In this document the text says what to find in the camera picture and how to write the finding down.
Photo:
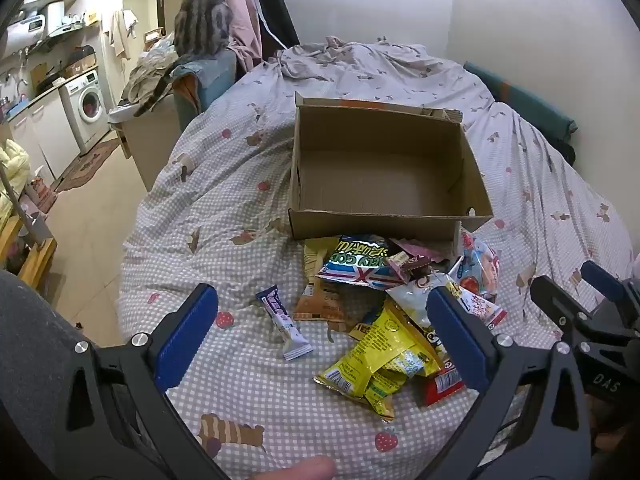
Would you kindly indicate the white packet with red circle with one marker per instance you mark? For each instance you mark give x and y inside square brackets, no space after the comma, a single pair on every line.
[480,265]

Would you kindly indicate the white foil snack packet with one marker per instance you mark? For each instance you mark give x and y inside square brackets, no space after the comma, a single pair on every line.
[410,295]

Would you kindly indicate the pink snack wrapper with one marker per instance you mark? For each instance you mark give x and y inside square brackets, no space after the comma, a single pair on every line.
[419,250]

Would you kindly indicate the purple white snack bar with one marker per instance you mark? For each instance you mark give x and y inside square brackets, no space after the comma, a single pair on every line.
[282,320]

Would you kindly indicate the cardboard box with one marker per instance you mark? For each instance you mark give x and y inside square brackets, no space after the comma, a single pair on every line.
[380,175]

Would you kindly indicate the white water heater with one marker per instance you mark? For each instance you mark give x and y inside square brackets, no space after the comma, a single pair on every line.
[35,22]

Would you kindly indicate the pink curtain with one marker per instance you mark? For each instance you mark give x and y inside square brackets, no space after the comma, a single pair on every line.
[240,5]

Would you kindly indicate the white kitchen cabinets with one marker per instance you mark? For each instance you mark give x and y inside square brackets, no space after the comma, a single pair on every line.
[42,130]

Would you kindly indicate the grey metal bracket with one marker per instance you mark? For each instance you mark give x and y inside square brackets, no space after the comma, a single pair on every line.
[30,227]

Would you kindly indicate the brown snack packet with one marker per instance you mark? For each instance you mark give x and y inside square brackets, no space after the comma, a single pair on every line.
[325,305]

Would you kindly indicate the patterned floor rug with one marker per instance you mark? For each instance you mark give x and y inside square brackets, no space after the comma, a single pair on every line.
[87,165]

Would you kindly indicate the grey tabby cat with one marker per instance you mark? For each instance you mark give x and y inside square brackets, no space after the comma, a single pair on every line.
[202,20]

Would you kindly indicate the checked printed blanket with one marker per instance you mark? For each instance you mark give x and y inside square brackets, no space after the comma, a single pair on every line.
[225,210]

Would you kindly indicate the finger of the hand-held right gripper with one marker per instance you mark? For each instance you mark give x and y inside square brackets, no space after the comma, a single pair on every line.
[552,300]
[602,280]

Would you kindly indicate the hanging white towel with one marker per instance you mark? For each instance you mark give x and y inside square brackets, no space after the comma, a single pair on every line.
[121,30]

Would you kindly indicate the yellow green snack packet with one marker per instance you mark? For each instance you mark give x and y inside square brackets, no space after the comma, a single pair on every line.
[350,377]

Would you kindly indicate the wooden rack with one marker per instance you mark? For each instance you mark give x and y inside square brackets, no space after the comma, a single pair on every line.
[30,255]

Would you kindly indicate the pale yellow snack packet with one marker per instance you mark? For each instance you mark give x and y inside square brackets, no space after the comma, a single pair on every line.
[316,256]

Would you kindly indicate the yellow quilted cloth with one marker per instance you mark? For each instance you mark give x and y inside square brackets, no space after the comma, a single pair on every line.
[12,175]

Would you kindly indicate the green blue flag snack packet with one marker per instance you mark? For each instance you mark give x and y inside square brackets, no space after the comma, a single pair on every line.
[360,270]

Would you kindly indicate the pile of clothes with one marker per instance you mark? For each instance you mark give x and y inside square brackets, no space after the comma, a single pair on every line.
[147,70]

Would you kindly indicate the person's grey trouser leg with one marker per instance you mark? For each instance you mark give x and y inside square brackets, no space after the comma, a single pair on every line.
[35,350]

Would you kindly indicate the small brown chocolate pack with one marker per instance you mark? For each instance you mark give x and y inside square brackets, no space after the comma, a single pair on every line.
[405,262]

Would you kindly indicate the teal pillow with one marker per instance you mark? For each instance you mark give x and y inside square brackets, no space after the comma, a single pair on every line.
[520,100]

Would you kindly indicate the person's left hand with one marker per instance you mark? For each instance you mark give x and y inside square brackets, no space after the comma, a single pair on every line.
[295,469]

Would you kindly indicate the white washing machine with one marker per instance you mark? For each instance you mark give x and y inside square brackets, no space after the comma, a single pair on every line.
[85,105]

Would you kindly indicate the red snack packet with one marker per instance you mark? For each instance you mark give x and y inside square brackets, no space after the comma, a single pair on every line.
[441,385]

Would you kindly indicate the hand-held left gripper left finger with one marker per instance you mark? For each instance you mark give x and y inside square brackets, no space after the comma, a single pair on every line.
[185,335]

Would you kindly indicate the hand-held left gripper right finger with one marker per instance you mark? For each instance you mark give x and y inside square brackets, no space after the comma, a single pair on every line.
[457,335]

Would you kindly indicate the white side table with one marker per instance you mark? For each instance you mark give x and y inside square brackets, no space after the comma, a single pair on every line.
[145,145]

